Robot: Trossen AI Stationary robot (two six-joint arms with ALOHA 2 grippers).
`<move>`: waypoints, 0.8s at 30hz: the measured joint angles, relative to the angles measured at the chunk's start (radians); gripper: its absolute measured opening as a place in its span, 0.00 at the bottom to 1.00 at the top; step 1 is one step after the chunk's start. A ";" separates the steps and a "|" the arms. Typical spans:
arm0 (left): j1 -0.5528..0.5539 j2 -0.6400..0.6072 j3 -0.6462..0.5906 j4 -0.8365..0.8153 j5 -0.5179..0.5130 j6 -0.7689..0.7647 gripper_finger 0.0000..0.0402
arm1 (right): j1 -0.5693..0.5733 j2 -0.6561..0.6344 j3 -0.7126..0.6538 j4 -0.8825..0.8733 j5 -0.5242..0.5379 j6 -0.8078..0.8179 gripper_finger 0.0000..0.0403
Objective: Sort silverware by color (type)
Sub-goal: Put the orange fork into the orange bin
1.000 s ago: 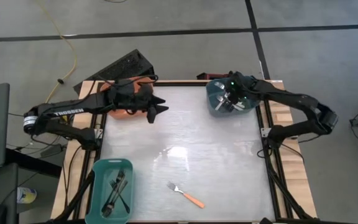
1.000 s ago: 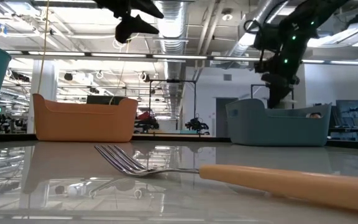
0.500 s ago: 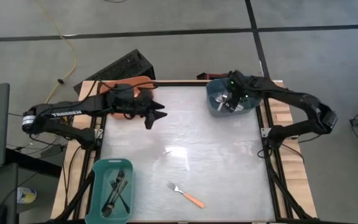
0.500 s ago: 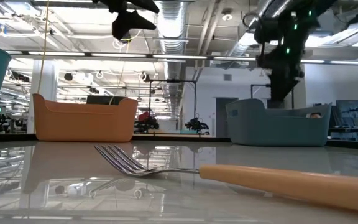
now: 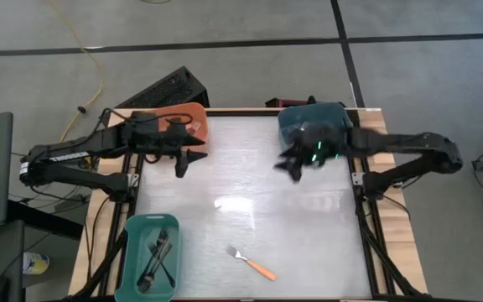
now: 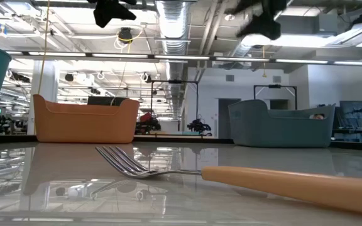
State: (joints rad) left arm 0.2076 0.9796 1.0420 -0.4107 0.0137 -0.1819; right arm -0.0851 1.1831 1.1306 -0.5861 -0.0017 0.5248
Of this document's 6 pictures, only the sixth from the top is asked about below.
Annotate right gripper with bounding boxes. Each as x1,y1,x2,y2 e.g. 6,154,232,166
226,0,288,16

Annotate long white light strip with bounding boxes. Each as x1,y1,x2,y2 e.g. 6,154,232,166
4,51,362,67

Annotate black monitor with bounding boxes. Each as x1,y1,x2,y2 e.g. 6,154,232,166
87,95,129,107

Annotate grey door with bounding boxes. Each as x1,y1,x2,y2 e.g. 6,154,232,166
217,98,241,139

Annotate orange plastic bin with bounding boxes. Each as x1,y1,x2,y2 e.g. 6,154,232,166
32,94,140,144

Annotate white pillar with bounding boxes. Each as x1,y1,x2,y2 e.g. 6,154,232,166
26,59,59,136

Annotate dark blue plastic bin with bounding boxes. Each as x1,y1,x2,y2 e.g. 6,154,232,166
228,99,337,149

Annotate background wooden table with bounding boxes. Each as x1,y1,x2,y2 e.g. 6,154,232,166
133,134,215,139

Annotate dark monitor on stand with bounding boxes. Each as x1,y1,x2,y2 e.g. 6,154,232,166
339,100,362,132

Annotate black ceiling camera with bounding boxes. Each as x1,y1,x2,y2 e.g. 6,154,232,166
118,27,134,44

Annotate silver ventilation duct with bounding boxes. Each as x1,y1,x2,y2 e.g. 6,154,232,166
155,0,191,119

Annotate yellow cable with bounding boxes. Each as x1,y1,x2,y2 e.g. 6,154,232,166
33,0,51,136

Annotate orange-handled fork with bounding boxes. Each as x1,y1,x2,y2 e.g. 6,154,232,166
94,145,362,218

